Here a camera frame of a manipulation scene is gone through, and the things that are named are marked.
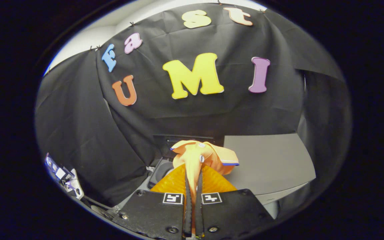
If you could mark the orange shirt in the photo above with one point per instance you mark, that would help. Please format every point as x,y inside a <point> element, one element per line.
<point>198,153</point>

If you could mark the white plastic device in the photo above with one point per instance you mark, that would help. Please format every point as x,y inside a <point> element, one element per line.
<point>67,178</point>

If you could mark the beige cabinet with dark top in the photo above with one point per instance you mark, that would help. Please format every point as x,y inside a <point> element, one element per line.
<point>265,163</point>

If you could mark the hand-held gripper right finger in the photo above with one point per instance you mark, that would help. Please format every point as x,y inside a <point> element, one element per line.
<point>199,206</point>

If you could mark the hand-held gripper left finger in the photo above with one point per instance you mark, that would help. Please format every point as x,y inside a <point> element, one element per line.
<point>188,206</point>

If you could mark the dark washing machine lid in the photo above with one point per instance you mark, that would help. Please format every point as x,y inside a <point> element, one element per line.
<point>163,143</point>

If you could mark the black backdrop cloth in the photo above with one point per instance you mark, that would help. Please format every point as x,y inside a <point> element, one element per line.
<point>152,110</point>

